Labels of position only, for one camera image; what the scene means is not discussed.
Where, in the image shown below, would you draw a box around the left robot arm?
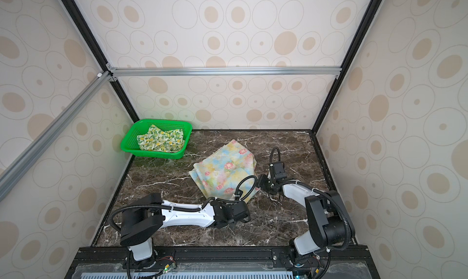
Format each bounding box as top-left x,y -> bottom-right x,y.
107,193 -> 250,261

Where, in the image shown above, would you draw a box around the black right corner post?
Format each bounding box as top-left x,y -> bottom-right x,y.
311,0 -> 384,136

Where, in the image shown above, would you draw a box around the green plastic basket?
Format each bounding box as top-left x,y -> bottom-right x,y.
120,119 -> 193,159

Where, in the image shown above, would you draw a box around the black corner post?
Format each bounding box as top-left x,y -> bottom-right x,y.
311,0 -> 384,136
60,0 -> 140,122

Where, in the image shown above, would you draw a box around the black left corner post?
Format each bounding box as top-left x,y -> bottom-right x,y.
60,0 -> 140,122

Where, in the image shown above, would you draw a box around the pastel floral skirt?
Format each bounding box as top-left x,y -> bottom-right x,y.
189,139 -> 257,200

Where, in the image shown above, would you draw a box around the lemon print folded skirt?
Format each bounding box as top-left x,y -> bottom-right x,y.
136,125 -> 185,153

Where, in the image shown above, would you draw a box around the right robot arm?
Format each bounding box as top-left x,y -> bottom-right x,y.
259,161 -> 355,265

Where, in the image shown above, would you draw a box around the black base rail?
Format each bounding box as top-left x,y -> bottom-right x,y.
66,246 -> 379,279

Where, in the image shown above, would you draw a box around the diagonal aluminium left rail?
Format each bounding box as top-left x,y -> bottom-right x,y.
1,71 -> 110,200

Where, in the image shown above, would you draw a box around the horizontal aluminium back rail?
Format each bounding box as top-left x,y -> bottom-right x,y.
110,66 -> 342,77

